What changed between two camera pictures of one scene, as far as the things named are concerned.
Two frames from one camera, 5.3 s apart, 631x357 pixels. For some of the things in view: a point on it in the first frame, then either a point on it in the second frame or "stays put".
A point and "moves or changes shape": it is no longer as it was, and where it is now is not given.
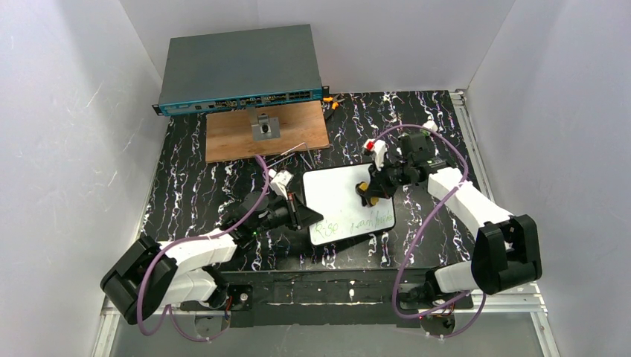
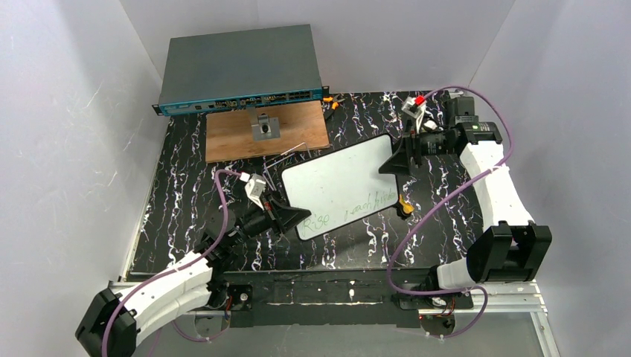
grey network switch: x=234 y=70 stays put
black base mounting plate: x=359 y=297 stays put
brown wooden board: x=230 y=135 stays put
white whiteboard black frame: x=332 y=193 moves or changes shape
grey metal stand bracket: x=263 y=126 stays put
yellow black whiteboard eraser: x=362 y=189 → x=404 y=208
